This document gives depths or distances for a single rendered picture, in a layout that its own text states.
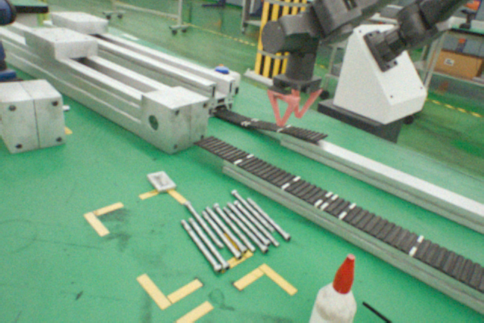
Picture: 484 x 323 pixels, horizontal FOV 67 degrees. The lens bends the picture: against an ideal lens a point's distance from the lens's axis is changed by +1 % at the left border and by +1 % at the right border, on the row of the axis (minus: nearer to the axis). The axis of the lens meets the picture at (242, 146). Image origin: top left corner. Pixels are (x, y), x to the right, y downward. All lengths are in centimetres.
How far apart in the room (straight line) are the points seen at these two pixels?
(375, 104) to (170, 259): 77
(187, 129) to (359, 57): 57
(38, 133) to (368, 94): 81
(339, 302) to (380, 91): 78
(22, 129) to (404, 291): 64
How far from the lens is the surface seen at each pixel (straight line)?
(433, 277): 56
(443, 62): 554
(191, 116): 72
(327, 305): 38
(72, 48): 102
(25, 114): 72
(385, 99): 107
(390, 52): 110
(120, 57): 115
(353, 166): 74
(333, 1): 70
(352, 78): 111
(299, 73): 74
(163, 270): 47
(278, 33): 67
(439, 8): 101
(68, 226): 55
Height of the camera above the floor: 112
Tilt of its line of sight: 26 degrees down
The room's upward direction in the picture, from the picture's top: 8 degrees clockwise
